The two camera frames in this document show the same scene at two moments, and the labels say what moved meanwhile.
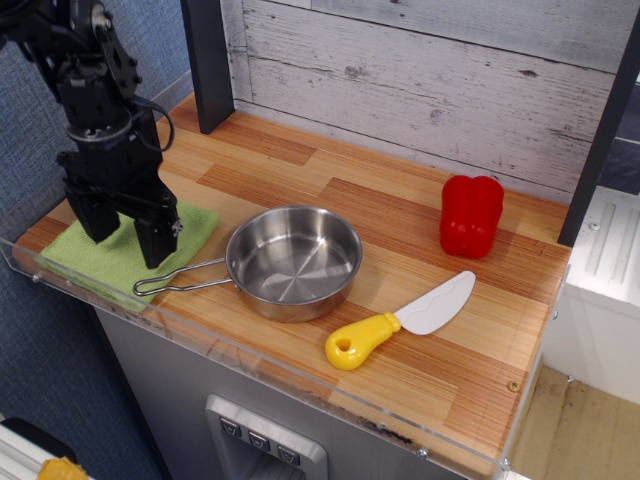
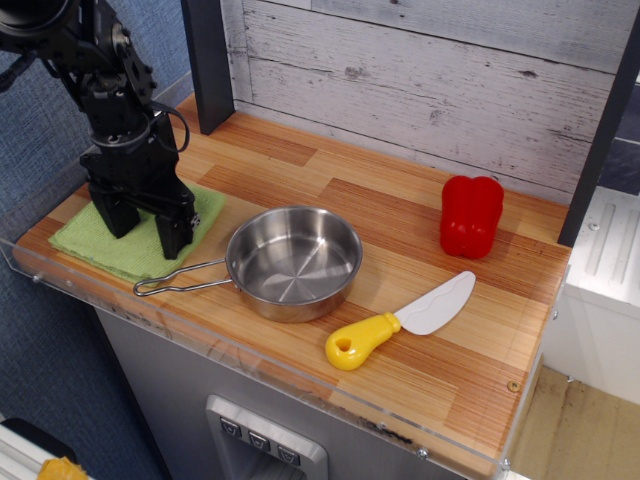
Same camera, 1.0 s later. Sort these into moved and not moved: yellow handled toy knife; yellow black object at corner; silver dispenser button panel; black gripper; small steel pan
Moved: black gripper
Not moved: yellow handled toy knife; silver dispenser button panel; yellow black object at corner; small steel pan
